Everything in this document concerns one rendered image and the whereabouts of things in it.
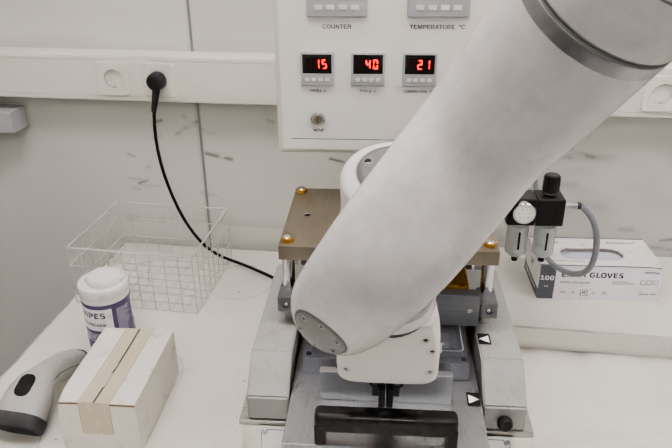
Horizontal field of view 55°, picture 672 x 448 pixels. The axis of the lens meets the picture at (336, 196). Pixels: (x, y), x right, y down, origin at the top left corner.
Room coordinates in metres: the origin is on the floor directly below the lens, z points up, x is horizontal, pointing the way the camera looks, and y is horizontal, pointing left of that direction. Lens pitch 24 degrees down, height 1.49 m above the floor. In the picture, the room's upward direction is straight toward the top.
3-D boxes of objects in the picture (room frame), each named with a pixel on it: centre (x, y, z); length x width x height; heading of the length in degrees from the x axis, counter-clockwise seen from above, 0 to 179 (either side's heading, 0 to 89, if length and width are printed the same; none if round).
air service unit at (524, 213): (0.90, -0.30, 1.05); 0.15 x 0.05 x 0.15; 86
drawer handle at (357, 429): (0.52, -0.05, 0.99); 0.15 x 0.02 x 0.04; 86
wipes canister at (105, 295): (0.99, 0.41, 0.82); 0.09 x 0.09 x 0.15
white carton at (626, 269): (1.11, -0.50, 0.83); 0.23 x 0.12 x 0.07; 86
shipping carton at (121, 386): (0.82, 0.34, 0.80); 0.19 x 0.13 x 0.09; 172
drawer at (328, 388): (0.66, -0.06, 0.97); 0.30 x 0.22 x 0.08; 176
